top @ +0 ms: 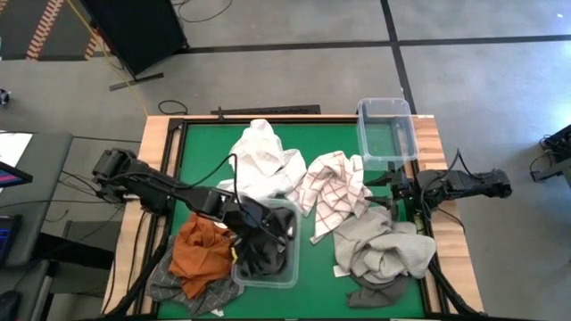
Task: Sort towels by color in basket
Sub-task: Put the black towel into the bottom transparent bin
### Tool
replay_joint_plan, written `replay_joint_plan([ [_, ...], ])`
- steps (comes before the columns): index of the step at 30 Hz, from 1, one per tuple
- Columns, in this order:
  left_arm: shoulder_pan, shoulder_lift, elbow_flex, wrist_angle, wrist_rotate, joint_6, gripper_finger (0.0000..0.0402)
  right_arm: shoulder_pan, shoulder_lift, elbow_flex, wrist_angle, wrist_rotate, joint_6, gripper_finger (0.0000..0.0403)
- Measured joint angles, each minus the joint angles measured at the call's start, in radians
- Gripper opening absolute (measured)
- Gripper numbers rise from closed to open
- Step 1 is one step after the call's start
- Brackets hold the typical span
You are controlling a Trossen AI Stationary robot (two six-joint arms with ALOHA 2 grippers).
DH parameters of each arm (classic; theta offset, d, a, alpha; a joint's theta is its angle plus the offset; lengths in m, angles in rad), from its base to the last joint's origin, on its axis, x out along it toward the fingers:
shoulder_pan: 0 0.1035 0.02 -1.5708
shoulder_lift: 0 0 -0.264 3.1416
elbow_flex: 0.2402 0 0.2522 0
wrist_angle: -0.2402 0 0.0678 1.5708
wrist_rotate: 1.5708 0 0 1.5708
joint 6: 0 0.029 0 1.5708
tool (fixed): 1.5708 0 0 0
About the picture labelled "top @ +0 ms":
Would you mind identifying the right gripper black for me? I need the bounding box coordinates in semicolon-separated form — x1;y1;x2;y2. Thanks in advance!
363;162;418;222

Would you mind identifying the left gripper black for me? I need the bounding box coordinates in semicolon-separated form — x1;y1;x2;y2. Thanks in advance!
222;195;286;246

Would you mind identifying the black towel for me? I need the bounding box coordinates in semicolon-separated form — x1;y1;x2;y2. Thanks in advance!
234;207;298;277

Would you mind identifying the red-checked white towel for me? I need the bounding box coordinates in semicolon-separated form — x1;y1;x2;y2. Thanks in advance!
286;150;374;245

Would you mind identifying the plain white towel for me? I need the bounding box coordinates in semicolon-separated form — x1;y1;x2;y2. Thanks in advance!
216;118;308;202

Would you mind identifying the clear plastic bin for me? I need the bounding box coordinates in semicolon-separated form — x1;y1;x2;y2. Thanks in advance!
356;97;419;171
229;198;302;290

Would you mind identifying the light grey waffle towel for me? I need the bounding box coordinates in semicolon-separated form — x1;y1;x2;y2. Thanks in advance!
332;205;437;285

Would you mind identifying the orange towel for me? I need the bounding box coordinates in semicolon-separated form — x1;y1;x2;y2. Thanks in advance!
168;212;236;300

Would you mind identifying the dark grey checked towel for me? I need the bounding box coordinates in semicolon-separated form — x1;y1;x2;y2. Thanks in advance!
146;247;245;317

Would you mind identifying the plain dark grey towel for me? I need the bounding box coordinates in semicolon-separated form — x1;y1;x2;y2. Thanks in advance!
346;274;410;309

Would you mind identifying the green table mat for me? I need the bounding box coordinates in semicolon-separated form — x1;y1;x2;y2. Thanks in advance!
158;123;427;320

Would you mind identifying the black equipment cart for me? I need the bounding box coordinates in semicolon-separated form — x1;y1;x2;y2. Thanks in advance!
528;123;571;184

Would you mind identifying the grey side desk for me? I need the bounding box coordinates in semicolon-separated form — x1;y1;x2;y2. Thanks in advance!
0;131;75;268

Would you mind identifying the black floor cabinet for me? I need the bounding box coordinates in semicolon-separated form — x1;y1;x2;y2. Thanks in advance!
79;0;188;92

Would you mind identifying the tilted dark monitor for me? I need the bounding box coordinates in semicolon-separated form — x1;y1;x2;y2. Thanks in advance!
0;160;34;188

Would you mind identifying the black device with lit keys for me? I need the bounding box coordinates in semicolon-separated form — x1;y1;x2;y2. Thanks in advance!
0;214;22;267

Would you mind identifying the white paper sheet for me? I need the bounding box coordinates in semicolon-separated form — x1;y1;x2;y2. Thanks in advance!
0;131;35;169

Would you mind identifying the black computer mouse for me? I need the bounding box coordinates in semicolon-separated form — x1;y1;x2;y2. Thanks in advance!
0;289;22;321

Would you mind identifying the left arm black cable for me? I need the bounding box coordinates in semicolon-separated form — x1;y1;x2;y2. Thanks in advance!
176;153;251;215

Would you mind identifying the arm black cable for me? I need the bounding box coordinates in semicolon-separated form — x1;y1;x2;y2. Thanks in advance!
418;149;496;224
176;153;251;215

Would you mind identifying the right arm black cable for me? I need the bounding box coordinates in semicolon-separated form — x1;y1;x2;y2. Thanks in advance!
418;149;496;224

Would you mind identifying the black table frame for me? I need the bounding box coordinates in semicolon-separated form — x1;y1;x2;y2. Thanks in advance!
104;114;487;321

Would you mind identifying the coiled black floor cable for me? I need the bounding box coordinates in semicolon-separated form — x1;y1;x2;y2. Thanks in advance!
158;99;189;116

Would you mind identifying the loose black floor cable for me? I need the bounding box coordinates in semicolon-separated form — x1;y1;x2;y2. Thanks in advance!
171;0;234;24

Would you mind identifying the yellow floor cable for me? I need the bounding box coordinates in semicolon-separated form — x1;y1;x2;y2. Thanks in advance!
66;0;149;118

